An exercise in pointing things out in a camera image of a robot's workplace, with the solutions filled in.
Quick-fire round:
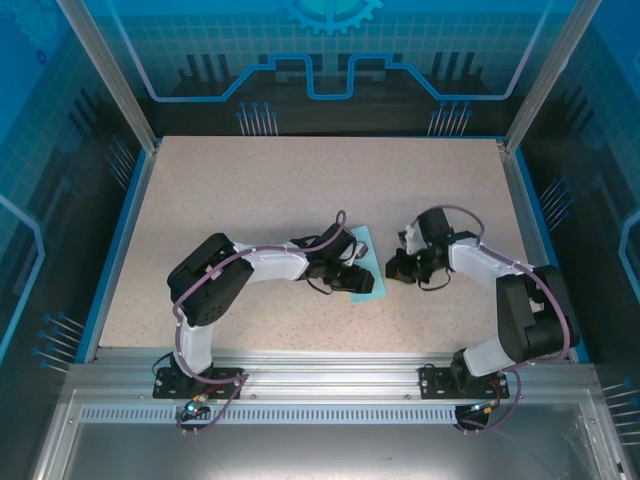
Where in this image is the light blue cloth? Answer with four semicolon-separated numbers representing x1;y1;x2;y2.
348;224;390;305

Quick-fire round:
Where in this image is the grey metal panel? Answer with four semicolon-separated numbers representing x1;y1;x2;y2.
29;389;640;480

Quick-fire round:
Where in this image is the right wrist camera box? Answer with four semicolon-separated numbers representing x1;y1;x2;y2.
403;222;426;256

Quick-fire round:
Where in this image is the side rail with blue edge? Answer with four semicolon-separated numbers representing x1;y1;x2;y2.
496;139;594;364
73;139;161;364

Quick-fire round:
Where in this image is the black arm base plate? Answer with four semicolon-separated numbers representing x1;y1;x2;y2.
152;366;245;400
418;363;512;400

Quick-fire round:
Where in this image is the aluminium front rail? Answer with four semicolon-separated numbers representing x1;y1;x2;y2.
67;348;601;401

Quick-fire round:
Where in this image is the cable connector with green light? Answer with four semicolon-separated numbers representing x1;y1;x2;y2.
182;394;211;419
467;397;501;416

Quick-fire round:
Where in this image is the slotted aluminium cable duct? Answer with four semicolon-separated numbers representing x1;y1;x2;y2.
78;406;501;425

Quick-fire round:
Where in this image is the aluminium frame post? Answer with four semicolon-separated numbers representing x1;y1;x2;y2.
54;0;161;154
502;0;605;154

